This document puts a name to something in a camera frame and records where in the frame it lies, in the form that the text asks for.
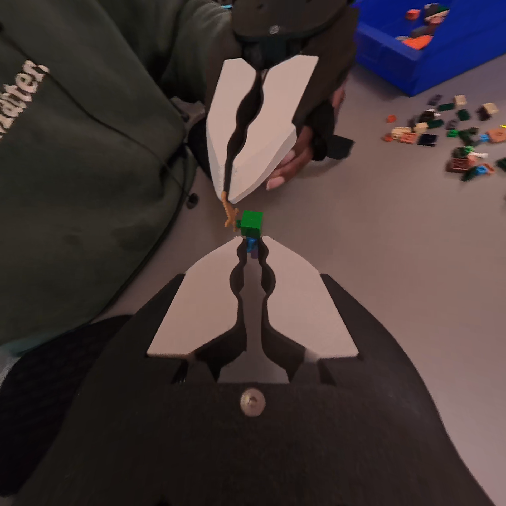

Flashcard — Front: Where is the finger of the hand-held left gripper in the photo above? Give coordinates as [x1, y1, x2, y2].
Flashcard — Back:
[206, 59, 261, 198]
[228, 55, 320, 200]

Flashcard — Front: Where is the scatter of small loose bricks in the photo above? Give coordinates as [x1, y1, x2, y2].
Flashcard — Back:
[381, 93, 506, 183]

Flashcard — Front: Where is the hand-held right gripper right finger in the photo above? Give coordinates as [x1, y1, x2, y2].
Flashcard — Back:
[259, 236, 359, 383]

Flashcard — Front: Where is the heap of mixed bricks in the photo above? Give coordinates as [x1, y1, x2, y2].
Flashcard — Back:
[395, 2, 452, 51]

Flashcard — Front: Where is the person's left forearm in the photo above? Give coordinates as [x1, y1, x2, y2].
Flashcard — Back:
[158, 0, 242, 107]

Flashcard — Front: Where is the person's left hand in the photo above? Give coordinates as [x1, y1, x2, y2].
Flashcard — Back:
[266, 126, 317, 191]

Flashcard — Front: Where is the dark green hoodie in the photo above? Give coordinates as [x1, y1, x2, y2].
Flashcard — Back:
[0, 0, 238, 346]

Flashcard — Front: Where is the gold toy sword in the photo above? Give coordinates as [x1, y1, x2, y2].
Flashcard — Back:
[221, 191, 242, 228]

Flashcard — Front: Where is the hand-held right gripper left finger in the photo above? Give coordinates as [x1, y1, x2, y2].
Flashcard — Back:
[146, 236, 249, 383]

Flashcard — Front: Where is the blue plastic bin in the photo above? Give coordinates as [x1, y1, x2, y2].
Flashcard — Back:
[352, 0, 506, 98]

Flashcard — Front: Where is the green headed toy minifigure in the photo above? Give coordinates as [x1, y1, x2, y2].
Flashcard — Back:
[236, 210, 265, 260]

